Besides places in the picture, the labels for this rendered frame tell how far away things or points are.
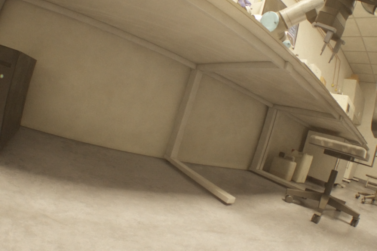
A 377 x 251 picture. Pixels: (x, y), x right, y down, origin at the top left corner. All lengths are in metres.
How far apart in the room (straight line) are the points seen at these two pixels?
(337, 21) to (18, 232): 0.83
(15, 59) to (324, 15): 0.92
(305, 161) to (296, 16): 1.83
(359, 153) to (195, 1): 1.14
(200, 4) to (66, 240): 0.75
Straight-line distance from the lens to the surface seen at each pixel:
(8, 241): 0.53
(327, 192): 1.54
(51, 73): 1.34
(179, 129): 1.46
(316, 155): 2.98
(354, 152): 1.32
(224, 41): 0.98
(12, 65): 0.85
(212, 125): 1.77
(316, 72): 2.98
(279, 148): 2.68
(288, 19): 0.96
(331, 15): 0.49
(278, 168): 2.37
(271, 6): 1.49
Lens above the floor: 0.37
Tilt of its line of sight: 1 degrees up
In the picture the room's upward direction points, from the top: 17 degrees clockwise
